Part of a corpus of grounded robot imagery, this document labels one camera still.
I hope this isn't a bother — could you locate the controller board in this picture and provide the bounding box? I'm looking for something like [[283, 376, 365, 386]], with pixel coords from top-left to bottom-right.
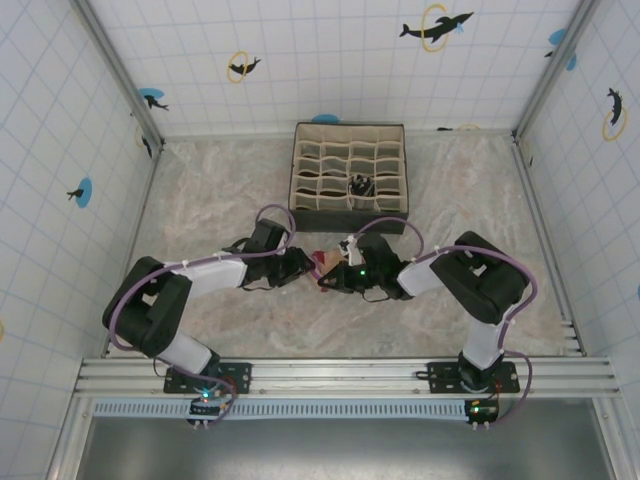
[[463, 397, 501, 430], [187, 387, 236, 427]]

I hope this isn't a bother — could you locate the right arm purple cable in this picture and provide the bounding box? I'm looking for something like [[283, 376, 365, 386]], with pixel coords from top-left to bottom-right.
[[349, 218, 539, 429]]

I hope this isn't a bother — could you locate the tall dolphin ring sticker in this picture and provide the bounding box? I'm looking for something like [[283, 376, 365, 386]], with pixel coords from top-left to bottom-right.
[[602, 87, 630, 143]]

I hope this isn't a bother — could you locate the thin black wire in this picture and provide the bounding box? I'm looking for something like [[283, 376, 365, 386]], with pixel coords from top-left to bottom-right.
[[154, 349, 181, 377]]

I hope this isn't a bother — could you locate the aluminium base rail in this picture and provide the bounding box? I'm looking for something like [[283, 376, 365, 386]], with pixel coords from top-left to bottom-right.
[[74, 357, 621, 400]]

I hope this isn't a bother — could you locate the grey metal front panel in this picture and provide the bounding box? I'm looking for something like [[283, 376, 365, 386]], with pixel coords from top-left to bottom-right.
[[49, 399, 640, 480]]

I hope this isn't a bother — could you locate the aluminium frame post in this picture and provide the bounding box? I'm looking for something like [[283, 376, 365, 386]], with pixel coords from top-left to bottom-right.
[[74, 0, 166, 151], [512, 0, 601, 144]]

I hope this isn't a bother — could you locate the yellow ring corner sticker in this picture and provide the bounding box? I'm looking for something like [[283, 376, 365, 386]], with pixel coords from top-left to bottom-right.
[[134, 123, 154, 160]]

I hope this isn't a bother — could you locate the left controller board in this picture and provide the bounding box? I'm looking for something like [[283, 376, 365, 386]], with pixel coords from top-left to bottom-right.
[[187, 387, 236, 427]]

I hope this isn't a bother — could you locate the aluminium side rail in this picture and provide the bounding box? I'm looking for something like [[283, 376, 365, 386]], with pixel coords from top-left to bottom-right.
[[512, 134, 587, 357], [101, 142, 166, 359]]

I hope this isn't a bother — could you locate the beige red purple-striped sock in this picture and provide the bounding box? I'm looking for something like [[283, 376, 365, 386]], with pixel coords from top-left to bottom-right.
[[309, 248, 351, 292]]

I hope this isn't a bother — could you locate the white slotted cable duct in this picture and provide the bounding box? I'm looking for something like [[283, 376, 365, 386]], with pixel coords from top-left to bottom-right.
[[92, 398, 501, 419]]

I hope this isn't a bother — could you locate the black white striped sock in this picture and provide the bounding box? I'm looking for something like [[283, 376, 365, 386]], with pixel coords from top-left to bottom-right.
[[348, 173, 375, 199]]

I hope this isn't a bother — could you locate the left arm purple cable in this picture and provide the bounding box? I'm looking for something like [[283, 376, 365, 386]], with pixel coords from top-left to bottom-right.
[[108, 203, 299, 429]]

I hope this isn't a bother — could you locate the blue circle seal sticker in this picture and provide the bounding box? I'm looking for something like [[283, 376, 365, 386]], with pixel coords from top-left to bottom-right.
[[67, 177, 94, 209]]

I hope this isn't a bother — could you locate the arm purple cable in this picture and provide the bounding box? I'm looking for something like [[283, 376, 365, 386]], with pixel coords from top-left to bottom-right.
[[349, 218, 539, 429], [108, 203, 299, 429]]

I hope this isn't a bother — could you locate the blue patch fish sticker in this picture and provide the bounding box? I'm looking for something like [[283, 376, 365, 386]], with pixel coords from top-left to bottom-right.
[[544, 27, 579, 71]]

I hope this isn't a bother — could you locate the right controller board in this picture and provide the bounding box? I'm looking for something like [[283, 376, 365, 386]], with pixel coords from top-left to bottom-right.
[[463, 397, 501, 430]]

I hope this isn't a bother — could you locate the fabric sock organizer box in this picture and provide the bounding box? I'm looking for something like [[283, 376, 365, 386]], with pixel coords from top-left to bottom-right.
[[287, 121, 411, 235]]

